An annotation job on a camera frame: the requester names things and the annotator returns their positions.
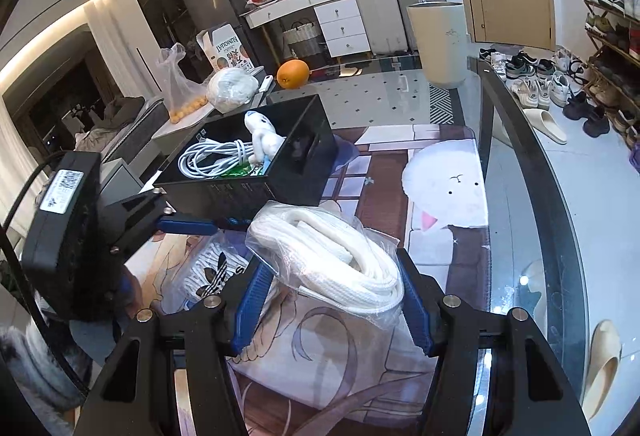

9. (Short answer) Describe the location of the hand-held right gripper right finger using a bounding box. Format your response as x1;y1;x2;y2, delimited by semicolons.
395;248;583;436

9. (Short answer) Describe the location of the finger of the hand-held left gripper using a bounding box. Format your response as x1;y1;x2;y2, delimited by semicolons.
107;212;221;263
101;190;176;223

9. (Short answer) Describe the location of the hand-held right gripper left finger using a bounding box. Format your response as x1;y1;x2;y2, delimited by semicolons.
72;261;276;436

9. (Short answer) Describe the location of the clear bag of patterned socks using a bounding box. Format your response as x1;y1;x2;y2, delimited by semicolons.
165;231;261;312

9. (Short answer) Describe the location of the white cable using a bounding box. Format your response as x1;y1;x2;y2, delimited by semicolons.
178;138;256;179

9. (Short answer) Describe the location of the green and white medicine packet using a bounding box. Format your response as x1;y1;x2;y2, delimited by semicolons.
220;163;271;178

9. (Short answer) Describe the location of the clear bag of white cloth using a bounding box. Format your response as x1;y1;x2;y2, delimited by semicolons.
246;200;416;332

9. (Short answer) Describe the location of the black cardboard box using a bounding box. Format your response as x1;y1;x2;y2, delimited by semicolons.
152;93;337;229

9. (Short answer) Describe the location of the white plush toy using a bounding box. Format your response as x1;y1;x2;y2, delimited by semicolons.
243;112;287;164

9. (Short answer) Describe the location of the person's left forearm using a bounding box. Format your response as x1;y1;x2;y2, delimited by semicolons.
0;266;132;436

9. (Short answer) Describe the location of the grey side table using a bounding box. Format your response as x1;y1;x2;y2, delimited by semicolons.
150;86;271;142

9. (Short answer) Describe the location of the clear bag of small oranges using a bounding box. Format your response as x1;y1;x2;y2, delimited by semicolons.
157;43;208;124

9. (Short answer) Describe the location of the printed cartoon mat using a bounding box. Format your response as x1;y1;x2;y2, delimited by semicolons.
125;123;493;436

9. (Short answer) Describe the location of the white plastic bag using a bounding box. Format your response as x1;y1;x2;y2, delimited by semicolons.
206;67;258;113

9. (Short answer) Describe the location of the white curtain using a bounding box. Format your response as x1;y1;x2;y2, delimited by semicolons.
82;0;163;102

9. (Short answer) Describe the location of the printed cardboard fruit box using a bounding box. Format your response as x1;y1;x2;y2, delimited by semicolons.
196;23;256;74

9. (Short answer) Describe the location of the orange fruit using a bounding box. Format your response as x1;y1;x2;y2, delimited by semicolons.
276;59;311;90

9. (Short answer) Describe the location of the beige slipper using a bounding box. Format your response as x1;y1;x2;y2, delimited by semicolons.
582;320;623;422
522;108;568;145

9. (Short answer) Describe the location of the striped floor rug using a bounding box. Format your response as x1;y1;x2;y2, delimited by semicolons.
429;83;456;124

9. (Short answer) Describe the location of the woven basket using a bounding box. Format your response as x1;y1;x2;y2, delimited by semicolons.
282;18;323;57

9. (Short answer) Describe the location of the white dresser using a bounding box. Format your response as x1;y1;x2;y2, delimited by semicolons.
242;0;371;62

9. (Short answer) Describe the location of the pile of loose shoes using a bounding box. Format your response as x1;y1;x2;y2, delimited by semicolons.
479;43;611;138

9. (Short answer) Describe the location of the white cylindrical appliance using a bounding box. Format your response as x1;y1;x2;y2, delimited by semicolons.
406;1;471;88

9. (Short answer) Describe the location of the white suitcase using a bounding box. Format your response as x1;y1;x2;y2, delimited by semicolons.
348;0;411;56

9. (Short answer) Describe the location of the wooden shoe rack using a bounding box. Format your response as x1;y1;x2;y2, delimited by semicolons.
572;0;640;152

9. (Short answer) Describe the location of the thick black cable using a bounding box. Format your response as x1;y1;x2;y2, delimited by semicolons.
0;163;56;277

